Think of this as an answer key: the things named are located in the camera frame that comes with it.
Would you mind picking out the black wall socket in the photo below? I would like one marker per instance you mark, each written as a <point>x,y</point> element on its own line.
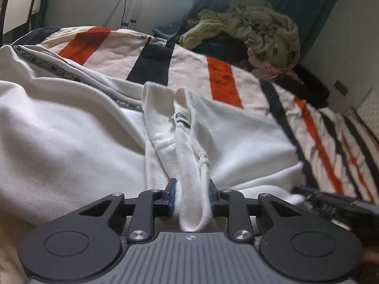
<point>341,88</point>

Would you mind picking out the striped bed blanket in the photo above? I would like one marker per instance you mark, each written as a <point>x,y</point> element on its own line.
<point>337,152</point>

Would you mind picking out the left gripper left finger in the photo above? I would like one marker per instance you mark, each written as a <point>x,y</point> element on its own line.
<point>148,206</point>

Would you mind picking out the white black chair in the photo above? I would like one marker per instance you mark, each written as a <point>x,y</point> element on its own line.
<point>15,18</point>

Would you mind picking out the person right hand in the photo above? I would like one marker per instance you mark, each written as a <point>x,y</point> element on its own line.
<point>367,272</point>

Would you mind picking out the teal curtain left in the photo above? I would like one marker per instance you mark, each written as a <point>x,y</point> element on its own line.
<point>38,13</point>

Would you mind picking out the pink garment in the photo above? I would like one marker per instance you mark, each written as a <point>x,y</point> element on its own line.
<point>264,70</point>

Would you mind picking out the garment steamer stand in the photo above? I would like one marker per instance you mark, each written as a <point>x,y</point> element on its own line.
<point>129,14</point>

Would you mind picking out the white sweatpants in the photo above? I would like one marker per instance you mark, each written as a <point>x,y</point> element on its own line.
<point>70,136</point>

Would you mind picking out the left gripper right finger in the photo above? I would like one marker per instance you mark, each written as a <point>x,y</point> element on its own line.
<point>231,205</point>

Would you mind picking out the cream patterned fleece blanket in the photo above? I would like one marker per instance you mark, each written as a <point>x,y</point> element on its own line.
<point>271,35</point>

